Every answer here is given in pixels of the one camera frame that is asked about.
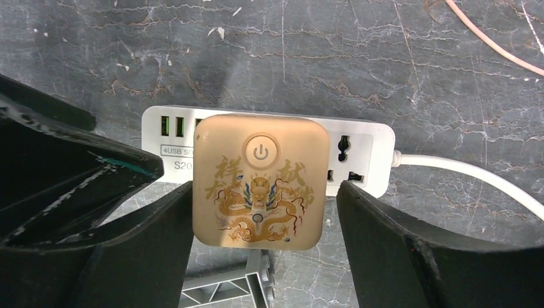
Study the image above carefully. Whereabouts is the small white power strip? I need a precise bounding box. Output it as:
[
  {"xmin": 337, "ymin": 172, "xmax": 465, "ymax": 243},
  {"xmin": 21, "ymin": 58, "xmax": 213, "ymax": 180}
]
[{"xmin": 140, "ymin": 105, "xmax": 395, "ymax": 198}]

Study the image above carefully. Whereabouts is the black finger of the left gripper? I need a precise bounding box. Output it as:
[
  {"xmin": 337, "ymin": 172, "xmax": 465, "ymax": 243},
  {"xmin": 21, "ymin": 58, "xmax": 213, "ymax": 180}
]
[{"xmin": 1, "ymin": 76, "xmax": 164, "ymax": 246}]

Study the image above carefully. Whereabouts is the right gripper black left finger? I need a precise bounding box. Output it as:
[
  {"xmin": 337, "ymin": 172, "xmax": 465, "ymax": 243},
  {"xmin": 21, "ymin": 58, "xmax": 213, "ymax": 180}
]
[{"xmin": 1, "ymin": 183, "xmax": 194, "ymax": 307}]

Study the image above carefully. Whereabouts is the pink thin cable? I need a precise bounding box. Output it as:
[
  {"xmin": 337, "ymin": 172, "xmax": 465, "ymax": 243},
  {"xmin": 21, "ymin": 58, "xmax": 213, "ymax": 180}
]
[{"xmin": 444, "ymin": 0, "xmax": 544, "ymax": 78}]

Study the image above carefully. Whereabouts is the beige dragon plug adapter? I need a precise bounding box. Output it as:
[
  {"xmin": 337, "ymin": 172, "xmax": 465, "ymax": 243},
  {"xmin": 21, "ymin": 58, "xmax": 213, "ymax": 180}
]
[{"xmin": 192, "ymin": 114, "xmax": 330, "ymax": 250}]

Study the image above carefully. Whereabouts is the white power strip cable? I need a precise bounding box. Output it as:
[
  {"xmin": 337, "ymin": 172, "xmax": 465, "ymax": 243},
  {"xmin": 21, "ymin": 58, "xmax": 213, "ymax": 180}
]
[{"xmin": 391, "ymin": 150, "xmax": 544, "ymax": 222}]

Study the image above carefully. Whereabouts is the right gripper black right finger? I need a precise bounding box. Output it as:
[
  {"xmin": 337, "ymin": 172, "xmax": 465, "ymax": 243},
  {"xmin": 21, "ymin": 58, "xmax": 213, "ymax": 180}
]
[{"xmin": 336, "ymin": 181, "xmax": 543, "ymax": 307}]

